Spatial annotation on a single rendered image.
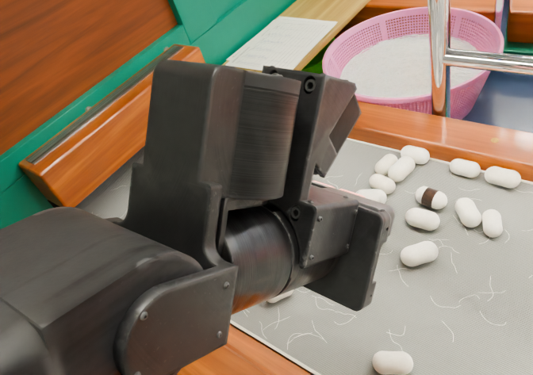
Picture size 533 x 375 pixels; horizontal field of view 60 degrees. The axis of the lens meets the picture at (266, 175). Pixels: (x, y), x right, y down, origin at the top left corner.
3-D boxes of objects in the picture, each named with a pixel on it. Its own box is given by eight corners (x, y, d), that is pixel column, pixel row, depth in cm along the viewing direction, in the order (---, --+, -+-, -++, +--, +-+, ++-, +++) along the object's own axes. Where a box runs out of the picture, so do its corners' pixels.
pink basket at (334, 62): (533, 122, 66) (542, 65, 59) (350, 170, 69) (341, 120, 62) (458, 40, 86) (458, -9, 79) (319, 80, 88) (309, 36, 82)
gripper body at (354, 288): (270, 172, 35) (200, 175, 29) (396, 212, 29) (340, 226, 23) (255, 252, 36) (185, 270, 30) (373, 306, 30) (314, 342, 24)
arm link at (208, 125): (212, 73, 28) (9, 30, 18) (340, 88, 23) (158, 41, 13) (189, 254, 30) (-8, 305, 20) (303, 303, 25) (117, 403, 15)
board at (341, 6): (274, 97, 72) (272, 91, 71) (207, 84, 80) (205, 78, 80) (373, -2, 87) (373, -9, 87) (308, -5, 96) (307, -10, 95)
